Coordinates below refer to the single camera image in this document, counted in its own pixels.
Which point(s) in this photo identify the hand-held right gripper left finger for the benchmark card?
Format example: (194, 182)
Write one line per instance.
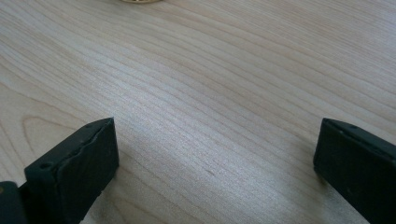
(71, 174)

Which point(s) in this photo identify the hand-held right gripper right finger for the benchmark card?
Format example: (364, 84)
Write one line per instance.
(358, 168)

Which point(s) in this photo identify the gold round object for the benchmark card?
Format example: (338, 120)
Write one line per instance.
(141, 1)

